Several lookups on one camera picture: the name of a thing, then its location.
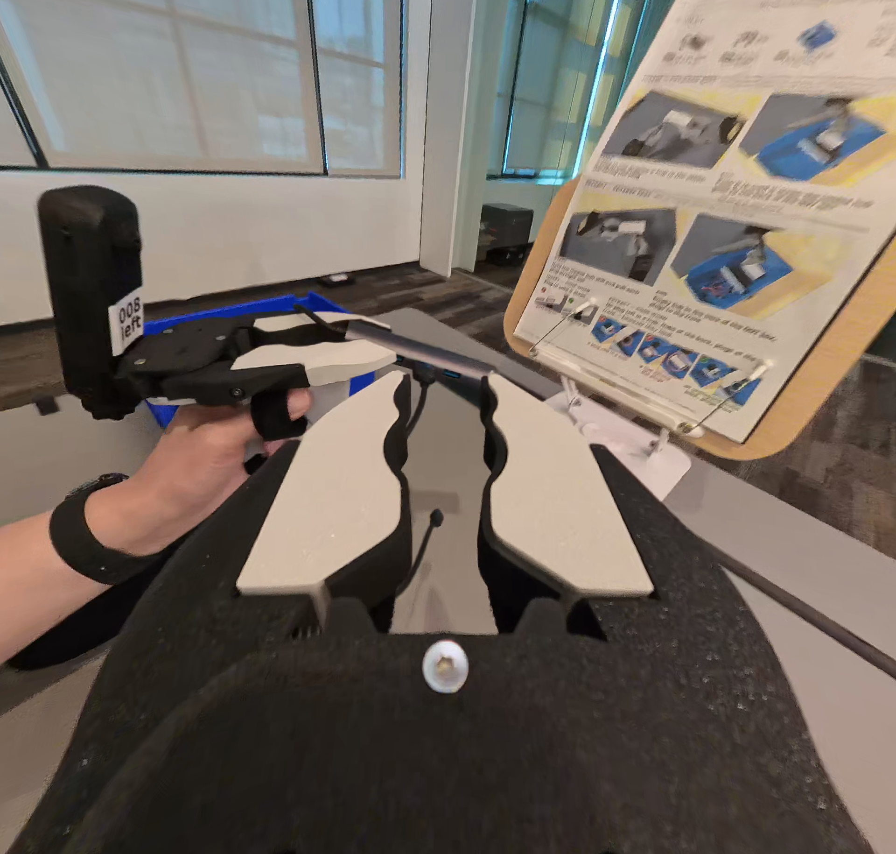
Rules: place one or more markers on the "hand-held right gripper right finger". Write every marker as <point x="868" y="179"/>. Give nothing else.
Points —
<point x="560" y="518"/>

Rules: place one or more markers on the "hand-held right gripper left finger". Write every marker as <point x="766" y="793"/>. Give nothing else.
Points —
<point x="329" y="511"/>

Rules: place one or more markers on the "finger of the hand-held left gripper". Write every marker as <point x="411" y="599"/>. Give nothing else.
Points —
<point x="280" y="323"/>
<point x="336" y="362"/>

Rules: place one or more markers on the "blue plastic bin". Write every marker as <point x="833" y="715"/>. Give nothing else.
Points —
<point x="210" y="311"/>

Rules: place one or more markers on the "dark grey usb hub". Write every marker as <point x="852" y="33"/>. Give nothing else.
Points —
<point x="420" y="350"/>

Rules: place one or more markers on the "person's left hand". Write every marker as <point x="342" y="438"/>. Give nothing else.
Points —
<point x="182" y="476"/>

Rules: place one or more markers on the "small dark floor box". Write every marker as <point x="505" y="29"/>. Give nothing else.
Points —
<point x="336" y="280"/>

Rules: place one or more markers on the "black low cabinet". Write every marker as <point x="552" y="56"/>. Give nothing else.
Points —
<point x="505" y="230"/>

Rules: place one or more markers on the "large gridded window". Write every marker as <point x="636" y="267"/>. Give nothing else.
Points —
<point x="175" y="62"/>

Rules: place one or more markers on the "black wristband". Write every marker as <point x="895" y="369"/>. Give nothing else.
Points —
<point x="84" y="546"/>

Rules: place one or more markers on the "white stand with wooden board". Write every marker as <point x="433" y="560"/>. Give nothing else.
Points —
<point x="805" y="420"/>

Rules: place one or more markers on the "black textured cushion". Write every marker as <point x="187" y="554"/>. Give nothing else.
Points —
<point x="70" y="630"/>

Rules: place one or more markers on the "printed instruction sheet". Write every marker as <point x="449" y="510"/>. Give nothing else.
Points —
<point x="700" y="188"/>

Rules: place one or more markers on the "narrow side window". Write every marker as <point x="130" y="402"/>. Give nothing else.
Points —
<point x="560" y="62"/>

